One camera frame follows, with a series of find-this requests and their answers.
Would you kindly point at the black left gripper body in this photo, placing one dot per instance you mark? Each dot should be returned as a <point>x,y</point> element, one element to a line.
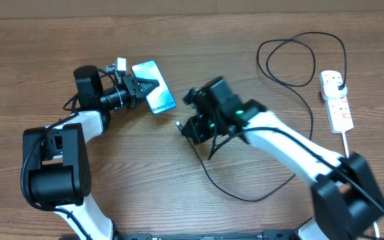
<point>125,96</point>

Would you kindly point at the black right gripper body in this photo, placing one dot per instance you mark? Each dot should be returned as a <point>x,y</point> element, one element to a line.
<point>207,128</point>

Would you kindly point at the blue Samsung Galaxy smartphone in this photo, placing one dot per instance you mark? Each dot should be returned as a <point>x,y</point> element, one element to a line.
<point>160,99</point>

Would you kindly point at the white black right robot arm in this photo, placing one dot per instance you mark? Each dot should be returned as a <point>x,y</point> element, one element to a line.
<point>346,197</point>

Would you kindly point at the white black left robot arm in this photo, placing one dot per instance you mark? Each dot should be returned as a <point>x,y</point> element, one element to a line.
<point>56,174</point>

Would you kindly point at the white charger plug adapter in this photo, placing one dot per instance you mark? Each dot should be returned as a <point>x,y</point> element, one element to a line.
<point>333,90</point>

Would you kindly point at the white power extension strip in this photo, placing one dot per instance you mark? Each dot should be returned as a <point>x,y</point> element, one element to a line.
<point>338,111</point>

